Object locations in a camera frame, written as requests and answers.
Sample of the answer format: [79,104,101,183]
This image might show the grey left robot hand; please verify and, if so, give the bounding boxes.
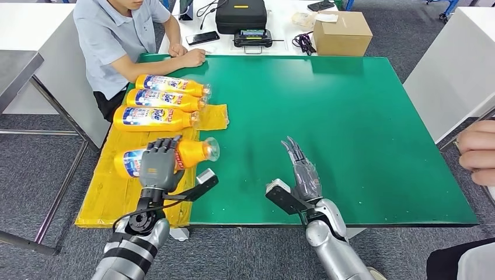
[138,135,186,194]

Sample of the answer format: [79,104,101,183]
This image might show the person's left hand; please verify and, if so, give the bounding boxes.
[168,42,189,58]

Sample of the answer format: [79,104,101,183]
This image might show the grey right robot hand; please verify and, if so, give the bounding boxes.
[280,136,323,202]

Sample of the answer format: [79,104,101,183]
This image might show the person's right hand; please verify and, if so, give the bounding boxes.
[179,48,207,69]

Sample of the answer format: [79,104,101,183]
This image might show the person's hand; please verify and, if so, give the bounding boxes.
[456,120,495,187]

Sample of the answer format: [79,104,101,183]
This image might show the orange detergent bottle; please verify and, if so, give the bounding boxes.
[135,74,212,98]
[126,88,208,113]
[113,105,201,133]
[113,136,221,180]

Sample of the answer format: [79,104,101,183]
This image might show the black smartphone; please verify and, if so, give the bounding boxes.
[306,0,336,12]
[185,30,221,47]

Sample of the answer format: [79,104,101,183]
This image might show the person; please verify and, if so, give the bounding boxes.
[365,120,495,280]
[72,0,207,124]

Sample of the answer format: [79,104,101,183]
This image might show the dark tablet stand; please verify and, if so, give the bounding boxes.
[178,0,194,21]

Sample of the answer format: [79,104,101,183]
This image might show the yellow taped board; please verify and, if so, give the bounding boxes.
[74,92,229,229]

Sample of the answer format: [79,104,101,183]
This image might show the black remote controller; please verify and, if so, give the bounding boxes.
[233,29,285,55]

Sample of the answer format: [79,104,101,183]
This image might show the black carrying case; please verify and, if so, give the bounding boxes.
[215,0,268,35]

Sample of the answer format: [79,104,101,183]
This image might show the white table base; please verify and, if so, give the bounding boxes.
[169,227,366,242]

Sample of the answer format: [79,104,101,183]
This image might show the green table mat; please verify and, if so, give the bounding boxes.
[127,54,479,227]

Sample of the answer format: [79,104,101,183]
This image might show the white table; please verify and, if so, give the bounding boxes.
[402,5,495,145]
[0,3,111,149]

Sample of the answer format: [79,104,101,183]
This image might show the white desk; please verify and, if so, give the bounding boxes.
[158,0,340,57]

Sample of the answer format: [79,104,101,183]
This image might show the clear plastic bag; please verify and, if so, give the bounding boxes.
[291,11,317,32]

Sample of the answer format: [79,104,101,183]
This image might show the white tissue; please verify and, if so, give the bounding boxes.
[313,12,339,23]

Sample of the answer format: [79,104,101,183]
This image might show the brown cardboard box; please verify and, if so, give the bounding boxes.
[312,10,374,57]

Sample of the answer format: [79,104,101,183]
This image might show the grey table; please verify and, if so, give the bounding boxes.
[0,51,45,114]

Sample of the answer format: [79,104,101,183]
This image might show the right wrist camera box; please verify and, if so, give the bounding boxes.
[265,178,314,216]

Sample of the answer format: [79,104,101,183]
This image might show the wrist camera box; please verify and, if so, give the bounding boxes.
[265,178,314,216]
[162,168,219,202]

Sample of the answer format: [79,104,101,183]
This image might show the black cable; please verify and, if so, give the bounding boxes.
[196,0,229,30]

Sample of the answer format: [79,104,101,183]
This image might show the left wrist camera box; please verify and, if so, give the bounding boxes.
[162,168,219,202]

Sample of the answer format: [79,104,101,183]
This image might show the purple cable bundle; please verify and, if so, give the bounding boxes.
[291,31,317,57]

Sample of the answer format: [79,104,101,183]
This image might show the blue metal frame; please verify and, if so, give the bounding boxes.
[425,0,460,21]

